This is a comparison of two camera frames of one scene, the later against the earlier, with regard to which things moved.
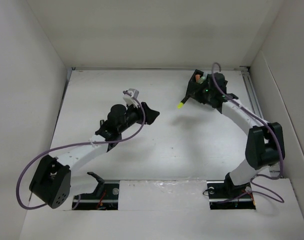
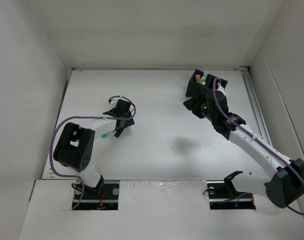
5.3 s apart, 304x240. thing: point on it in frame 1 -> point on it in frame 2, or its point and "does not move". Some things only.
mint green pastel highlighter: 201,80 does not move
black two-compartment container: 204,93 does not move
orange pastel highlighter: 197,77 does not move
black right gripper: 207,83 -> 193,104
